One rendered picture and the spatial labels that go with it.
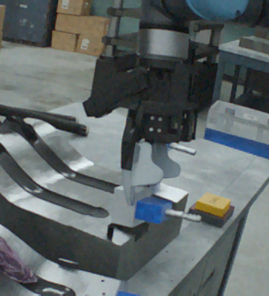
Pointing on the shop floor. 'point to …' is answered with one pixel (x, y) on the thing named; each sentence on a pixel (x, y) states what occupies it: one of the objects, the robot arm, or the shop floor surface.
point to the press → (105, 77)
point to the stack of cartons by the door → (79, 28)
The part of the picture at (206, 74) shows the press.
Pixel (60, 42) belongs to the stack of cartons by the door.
